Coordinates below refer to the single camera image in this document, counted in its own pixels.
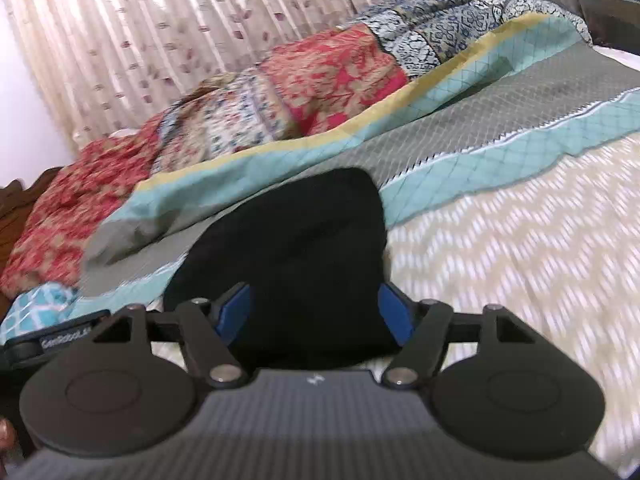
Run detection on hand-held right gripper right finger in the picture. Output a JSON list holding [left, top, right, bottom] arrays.
[[377, 282, 540, 391]]

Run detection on black pants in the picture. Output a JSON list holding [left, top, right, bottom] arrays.
[[162, 167, 402, 370]]

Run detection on floral striped curtain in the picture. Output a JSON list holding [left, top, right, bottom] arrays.
[[0, 0, 473, 163]]

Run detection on patterned bedspread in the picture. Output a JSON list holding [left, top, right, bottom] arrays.
[[0, 40, 640, 476]]

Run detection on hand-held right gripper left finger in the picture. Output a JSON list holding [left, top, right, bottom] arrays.
[[91, 282, 251, 391]]

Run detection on patchwork quilt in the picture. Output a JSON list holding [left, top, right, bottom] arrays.
[[0, 0, 593, 301]]

